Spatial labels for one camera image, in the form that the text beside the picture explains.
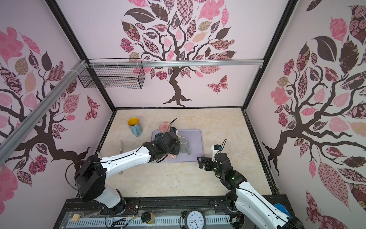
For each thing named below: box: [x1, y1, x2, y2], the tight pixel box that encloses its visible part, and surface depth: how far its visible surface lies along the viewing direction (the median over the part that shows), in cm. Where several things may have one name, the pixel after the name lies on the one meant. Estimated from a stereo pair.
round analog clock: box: [184, 209, 207, 229], surface depth 69 cm
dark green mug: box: [154, 132, 164, 140], surface depth 92 cm
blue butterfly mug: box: [127, 117, 143, 137], surface depth 99 cm
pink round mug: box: [159, 122, 171, 133], surface depth 97 cm
